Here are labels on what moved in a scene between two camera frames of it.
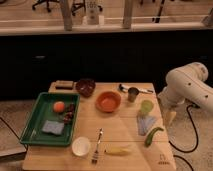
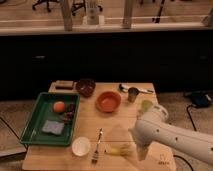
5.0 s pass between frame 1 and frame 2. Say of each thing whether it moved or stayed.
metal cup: stayed
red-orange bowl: stayed
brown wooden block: stayed
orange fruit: stayed
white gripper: moved
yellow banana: moved
